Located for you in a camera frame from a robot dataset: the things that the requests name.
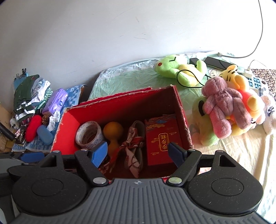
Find white printed tape roll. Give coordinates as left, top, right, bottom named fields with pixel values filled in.
left=75, top=121, right=103, bottom=149

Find orange wooden massager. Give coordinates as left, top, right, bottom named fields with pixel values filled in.
left=103, top=121, right=124, bottom=157

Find small red gift box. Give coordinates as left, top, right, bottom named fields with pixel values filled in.
left=145, top=114, right=182, bottom=166

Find brown pine cone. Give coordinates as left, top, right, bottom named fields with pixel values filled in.
left=42, top=115, right=50, bottom=126

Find red white scarf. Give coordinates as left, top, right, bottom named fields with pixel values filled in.
left=99, top=126, right=144, bottom=178

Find beige leather strap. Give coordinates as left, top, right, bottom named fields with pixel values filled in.
left=129, top=120, right=146, bottom=138

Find blue glasses case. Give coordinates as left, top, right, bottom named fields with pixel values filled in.
left=37, top=125, right=54, bottom=145

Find light green plush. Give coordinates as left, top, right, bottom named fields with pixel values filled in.
left=192, top=97, right=218, bottom=146

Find red glasses case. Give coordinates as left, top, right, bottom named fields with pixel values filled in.
left=25, top=115, right=42, bottom=142

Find folded green striped clothes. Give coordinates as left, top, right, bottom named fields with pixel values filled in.
left=13, top=68, right=53, bottom=123

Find purple tissue pack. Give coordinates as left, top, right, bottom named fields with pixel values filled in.
left=42, top=88, right=68, bottom=116

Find pink teddy bear plush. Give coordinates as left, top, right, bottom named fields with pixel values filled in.
left=201, top=77, right=251, bottom=139

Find cream bed sheet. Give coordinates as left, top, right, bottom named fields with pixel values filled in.
left=186, top=110, right=275, bottom=223

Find blue checkered towel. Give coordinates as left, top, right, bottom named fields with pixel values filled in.
left=12, top=84, right=86, bottom=153

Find large red cardboard box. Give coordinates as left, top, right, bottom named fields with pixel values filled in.
left=50, top=84, right=194, bottom=179

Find yellow tiger plush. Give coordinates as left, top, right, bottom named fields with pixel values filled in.
left=219, top=64, right=265, bottom=136

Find green frog plush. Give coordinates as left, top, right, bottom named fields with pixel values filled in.
left=154, top=55, right=207, bottom=88

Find white bunny plush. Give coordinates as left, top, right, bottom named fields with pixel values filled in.
left=256, top=95, right=275, bottom=135

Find black phone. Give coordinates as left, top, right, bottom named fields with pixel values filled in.
left=204, top=57, right=232, bottom=70

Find white power strip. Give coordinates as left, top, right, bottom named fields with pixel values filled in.
left=243, top=61, right=269, bottom=96

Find woven brown mat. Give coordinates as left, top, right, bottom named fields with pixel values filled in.
left=252, top=69, right=276, bottom=99

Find black cable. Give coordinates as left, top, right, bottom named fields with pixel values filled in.
left=218, top=0, right=264, bottom=59

